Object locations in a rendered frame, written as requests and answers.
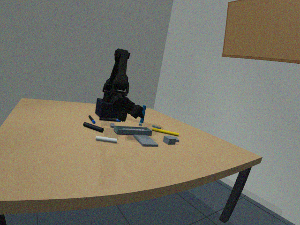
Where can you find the white cylinder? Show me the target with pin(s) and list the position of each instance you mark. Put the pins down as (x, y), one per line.
(106, 139)

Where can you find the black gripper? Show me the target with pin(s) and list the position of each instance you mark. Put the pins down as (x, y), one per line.
(135, 110)

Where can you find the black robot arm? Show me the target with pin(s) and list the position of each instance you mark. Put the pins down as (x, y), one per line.
(118, 81)

